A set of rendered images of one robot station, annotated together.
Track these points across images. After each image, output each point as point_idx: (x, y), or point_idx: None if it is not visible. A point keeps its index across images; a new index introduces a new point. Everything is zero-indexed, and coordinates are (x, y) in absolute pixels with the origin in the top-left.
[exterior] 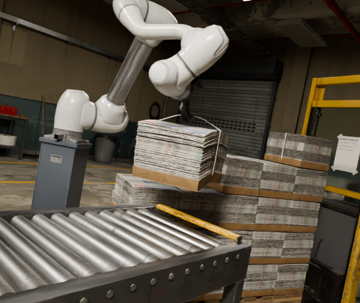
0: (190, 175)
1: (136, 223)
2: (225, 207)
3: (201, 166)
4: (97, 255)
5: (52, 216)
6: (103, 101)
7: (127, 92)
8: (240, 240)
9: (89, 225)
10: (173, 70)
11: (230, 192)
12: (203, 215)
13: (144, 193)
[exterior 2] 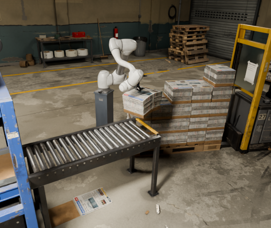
0: (141, 113)
1: (125, 129)
2: (174, 110)
3: (144, 110)
4: (108, 144)
5: (99, 129)
6: (114, 74)
7: (123, 70)
8: (157, 134)
9: (109, 132)
10: (125, 87)
11: (176, 103)
12: (163, 114)
13: None
